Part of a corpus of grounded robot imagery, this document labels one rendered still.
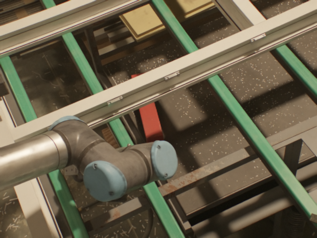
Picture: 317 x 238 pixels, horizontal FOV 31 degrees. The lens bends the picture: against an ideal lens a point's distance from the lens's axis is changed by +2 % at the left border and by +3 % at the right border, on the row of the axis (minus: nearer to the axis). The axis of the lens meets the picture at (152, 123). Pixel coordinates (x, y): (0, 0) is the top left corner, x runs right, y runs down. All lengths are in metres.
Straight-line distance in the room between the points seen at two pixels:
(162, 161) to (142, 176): 0.06
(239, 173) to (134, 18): 0.81
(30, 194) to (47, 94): 1.49
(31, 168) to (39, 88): 1.84
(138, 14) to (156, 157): 1.15
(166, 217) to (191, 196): 0.35
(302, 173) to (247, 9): 0.56
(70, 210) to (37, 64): 1.67
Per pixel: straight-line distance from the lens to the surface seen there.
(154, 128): 1.94
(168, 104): 2.05
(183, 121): 2.00
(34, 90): 3.01
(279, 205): 1.86
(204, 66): 1.74
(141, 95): 1.69
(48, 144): 1.22
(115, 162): 1.20
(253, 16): 1.84
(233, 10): 1.92
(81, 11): 1.96
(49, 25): 1.95
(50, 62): 3.11
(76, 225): 1.53
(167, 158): 1.28
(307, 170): 1.94
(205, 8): 2.33
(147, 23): 2.27
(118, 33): 2.70
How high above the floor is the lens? 2.20
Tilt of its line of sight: 53 degrees down
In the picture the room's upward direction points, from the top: 10 degrees counter-clockwise
